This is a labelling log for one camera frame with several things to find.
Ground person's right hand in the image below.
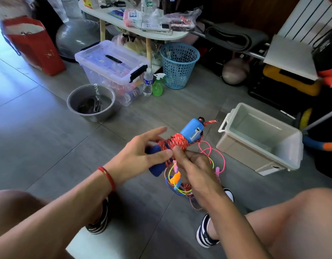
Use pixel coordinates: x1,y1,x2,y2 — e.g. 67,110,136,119
171,146,227,208

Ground person's left hand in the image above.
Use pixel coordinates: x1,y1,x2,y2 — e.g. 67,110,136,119
103,126,175,186

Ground pink thick handled jump rope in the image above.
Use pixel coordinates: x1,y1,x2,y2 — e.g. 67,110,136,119
197,138,227,178

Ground yellow rope orange handles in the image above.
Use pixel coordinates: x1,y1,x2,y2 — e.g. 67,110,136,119
165,162,196,196

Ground red rope blue-handled jump rope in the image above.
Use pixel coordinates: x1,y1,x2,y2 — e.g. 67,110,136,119
146,116,218,211

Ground white plastic bin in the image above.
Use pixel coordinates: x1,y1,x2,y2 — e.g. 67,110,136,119
216,102,305,176

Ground person's right forearm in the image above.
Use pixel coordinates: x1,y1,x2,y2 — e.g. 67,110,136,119
201,188,275,259

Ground person's left forearm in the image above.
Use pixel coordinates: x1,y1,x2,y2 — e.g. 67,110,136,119
0,170,117,259

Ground person's right leg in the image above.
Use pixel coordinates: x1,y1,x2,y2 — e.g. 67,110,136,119
206,187,332,259

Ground person's leg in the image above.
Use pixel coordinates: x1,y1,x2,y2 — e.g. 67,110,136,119
206,187,332,259
0,190,107,259

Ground person's left leg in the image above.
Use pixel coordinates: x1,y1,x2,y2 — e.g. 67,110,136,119
0,190,107,259

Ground black white right shoe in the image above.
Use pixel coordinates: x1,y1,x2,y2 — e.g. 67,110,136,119
195,187,235,249

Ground black white shoe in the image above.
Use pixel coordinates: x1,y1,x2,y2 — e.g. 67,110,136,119
195,187,235,249
85,197,110,235

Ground green spray bottle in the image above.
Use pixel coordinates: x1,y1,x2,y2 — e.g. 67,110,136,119
152,73,167,97

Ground small plastic water bottle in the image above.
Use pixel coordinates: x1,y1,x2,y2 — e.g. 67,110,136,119
143,67,154,97

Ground black white left shoe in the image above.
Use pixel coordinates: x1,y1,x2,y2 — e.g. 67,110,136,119
85,197,110,235

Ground grey metal basin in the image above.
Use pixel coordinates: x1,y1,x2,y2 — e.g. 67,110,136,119
67,84,116,123

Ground blue mesh plastic basket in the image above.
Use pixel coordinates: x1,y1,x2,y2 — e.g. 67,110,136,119
159,42,200,90

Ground clear bin with black latches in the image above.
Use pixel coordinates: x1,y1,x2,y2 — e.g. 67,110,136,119
74,40,150,107

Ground brown ball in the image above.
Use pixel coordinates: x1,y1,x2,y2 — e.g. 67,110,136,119
221,58,250,86

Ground multicoloured hula hoop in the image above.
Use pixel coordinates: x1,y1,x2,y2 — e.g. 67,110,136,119
301,108,332,153

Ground yellow black case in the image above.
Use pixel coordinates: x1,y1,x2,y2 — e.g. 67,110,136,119
262,64,322,96

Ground grey exercise ball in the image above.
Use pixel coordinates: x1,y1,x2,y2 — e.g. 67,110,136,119
55,19,102,62

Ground white metal pole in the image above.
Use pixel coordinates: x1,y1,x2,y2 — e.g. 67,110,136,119
303,107,332,131

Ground pink white packet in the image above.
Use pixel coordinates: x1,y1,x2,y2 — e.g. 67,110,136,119
123,9,142,28

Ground white round table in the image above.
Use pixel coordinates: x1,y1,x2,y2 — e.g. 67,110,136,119
78,0,189,65

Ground clear plastic bag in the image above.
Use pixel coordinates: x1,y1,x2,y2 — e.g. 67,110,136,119
163,9,202,33

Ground grey folded mat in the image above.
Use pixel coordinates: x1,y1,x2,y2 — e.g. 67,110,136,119
201,20,269,53

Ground grey flat board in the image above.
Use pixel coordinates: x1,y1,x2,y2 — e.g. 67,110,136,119
263,34,319,81

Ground red bag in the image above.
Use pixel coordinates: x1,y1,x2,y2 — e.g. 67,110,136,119
1,16,67,77

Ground large plastic water bottle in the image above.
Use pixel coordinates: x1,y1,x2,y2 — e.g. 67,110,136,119
141,0,155,14

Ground white plastic bag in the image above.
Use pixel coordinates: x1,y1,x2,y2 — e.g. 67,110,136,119
44,0,69,22

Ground black red inflatable toy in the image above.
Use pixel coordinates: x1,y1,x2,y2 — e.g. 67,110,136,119
312,27,332,88

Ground white radiator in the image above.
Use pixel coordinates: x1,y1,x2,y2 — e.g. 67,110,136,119
276,0,332,46

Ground red string bracelet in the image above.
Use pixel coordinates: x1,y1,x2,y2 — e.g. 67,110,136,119
97,166,117,192

